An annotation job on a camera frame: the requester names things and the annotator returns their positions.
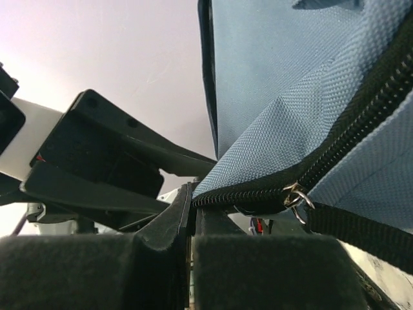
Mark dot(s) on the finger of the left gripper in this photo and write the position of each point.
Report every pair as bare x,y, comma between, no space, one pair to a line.
99,202
168,156

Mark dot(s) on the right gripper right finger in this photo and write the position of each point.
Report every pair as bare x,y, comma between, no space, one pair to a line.
233,270

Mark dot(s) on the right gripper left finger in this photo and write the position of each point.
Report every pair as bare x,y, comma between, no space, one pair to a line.
147,269

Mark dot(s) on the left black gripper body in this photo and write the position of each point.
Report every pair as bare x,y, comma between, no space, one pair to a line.
89,142

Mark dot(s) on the blue student backpack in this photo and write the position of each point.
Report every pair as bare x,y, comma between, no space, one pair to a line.
310,104

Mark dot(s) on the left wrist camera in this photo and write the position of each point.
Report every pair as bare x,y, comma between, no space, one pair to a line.
24,128

